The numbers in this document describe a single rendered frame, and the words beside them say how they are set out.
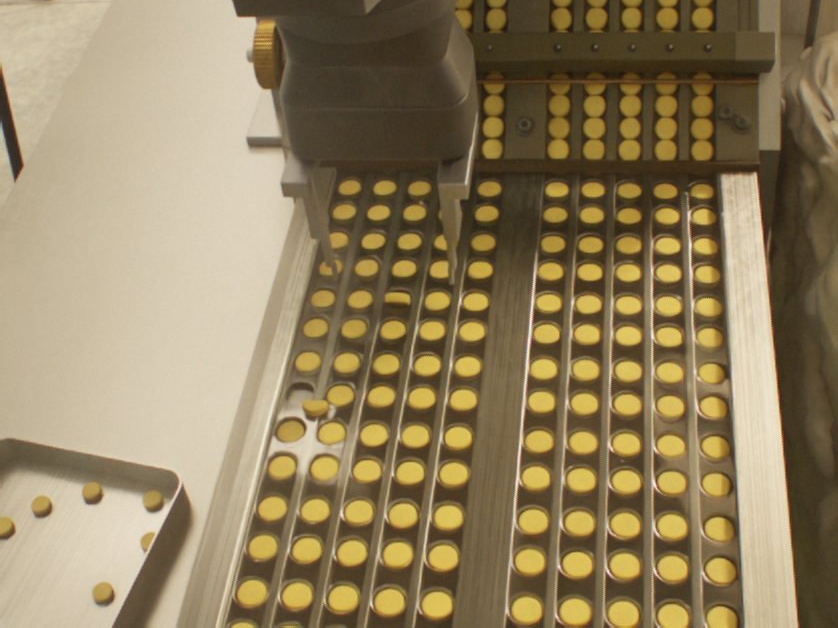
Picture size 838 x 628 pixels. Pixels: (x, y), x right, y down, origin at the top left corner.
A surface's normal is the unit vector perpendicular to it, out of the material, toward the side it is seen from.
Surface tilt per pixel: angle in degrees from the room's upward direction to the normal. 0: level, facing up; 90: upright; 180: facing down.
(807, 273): 26
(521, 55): 38
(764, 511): 0
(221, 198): 0
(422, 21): 90
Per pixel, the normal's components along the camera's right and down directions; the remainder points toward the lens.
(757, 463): -0.10, -0.70
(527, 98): -0.15, -0.11
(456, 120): 0.44, 0.61
